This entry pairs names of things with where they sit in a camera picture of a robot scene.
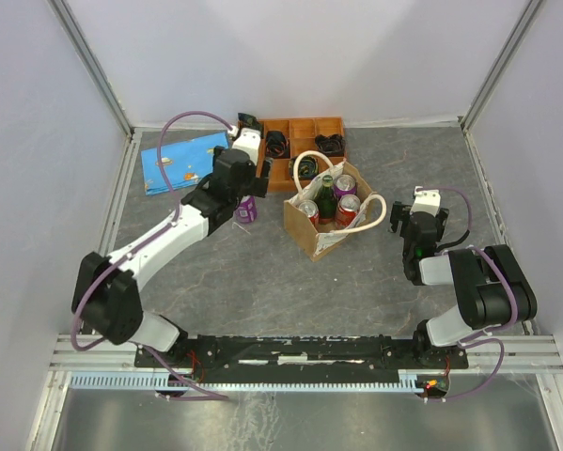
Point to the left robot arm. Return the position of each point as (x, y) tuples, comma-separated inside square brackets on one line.
[(107, 292)]

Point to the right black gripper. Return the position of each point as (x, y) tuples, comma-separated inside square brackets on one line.
[(399, 212)]

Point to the blue slotted cable duct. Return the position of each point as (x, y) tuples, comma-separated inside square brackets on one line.
[(160, 382)]

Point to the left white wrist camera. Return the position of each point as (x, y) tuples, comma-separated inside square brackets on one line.
[(246, 139)]

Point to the dark rolled tie bottom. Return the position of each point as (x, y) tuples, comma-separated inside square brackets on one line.
[(308, 168)]

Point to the dark rolled tie top-left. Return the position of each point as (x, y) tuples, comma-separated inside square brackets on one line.
[(249, 123)]

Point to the right red soda can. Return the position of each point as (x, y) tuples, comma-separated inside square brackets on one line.
[(348, 207)]

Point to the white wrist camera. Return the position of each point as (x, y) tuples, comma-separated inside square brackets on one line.
[(426, 200), (246, 139)]

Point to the wooden compartment tray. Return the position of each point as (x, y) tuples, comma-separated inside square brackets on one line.
[(301, 133)]

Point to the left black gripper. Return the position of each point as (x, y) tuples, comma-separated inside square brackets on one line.
[(259, 185)]

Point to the blue patterned cloth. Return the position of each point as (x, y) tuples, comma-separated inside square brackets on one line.
[(185, 163)]

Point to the red soda can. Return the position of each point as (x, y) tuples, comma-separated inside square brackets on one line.
[(310, 209), (348, 207)]

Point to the brown canvas bag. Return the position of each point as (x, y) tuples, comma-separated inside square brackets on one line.
[(318, 241)]

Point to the aluminium frame rail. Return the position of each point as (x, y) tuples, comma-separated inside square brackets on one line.
[(524, 354)]

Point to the black rolled tie right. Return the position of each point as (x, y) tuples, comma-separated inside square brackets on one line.
[(332, 145)]

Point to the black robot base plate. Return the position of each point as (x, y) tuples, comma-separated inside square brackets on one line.
[(300, 360)]

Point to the black rolled tie middle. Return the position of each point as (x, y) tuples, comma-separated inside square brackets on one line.
[(276, 145)]

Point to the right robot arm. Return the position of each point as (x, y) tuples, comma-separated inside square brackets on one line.
[(491, 290)]

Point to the green glass bottle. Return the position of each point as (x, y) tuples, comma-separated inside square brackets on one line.
[(326, 200)]

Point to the black rolled tie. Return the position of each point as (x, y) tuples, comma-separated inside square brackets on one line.
[(332, 145), (276, 145)]

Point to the purple soda can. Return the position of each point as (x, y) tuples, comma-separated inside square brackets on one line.
[(345, 184), (246, 212)]

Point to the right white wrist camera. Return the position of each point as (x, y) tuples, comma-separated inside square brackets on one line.
[(426, 200)]

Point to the left red soda can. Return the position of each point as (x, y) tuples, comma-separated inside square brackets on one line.
[(310, 209)]

